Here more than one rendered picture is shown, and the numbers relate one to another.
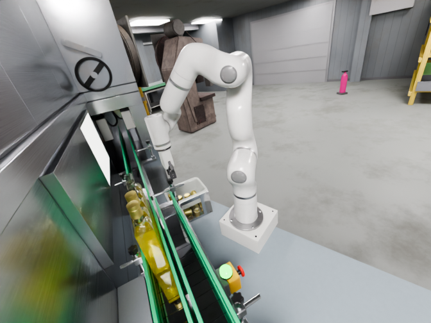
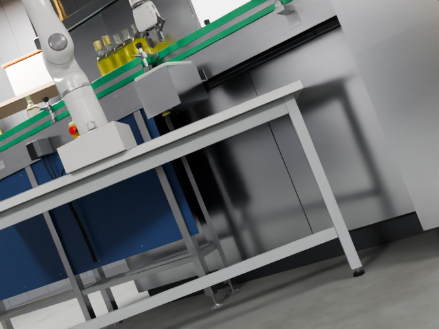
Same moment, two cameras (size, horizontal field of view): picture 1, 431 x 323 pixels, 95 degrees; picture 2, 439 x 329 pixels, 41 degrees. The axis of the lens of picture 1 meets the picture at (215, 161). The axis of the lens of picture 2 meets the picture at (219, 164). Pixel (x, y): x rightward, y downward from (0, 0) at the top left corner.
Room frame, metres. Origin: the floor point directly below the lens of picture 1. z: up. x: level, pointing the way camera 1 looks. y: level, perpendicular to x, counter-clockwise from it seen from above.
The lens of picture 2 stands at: (2.83, -1.22, 0.56)
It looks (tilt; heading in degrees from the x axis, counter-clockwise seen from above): 0 degrees down; 142
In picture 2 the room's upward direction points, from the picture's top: 22 degrees counter-clockwise
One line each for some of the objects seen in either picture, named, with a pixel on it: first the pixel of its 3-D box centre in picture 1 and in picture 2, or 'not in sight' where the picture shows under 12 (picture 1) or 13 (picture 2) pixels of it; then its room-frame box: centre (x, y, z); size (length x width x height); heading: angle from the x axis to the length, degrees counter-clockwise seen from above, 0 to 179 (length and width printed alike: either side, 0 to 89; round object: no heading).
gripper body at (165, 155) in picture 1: (165, 155); (146, 15); (0.91, 0.24, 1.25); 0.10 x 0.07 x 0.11; 23
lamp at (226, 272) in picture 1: (225, 271); not in sight; (0.41, 0.03, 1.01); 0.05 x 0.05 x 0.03
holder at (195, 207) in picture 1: (183, 203); (175, 90); (0.92, 0.23, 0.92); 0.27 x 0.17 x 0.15; 112
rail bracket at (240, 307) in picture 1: (247, 306); (46, 111); (0.25, -0.02, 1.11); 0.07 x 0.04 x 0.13; 112
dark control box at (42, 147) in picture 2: not in sight; (39, 149); (0.16, -0.08, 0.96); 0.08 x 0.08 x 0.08; 22
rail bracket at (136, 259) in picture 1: (133, 264); not in sight; (0.43, 0.32, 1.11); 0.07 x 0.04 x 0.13; 112
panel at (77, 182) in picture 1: (92, 163); (185, 2); (0.82, 0.55, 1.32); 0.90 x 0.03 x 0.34; 22
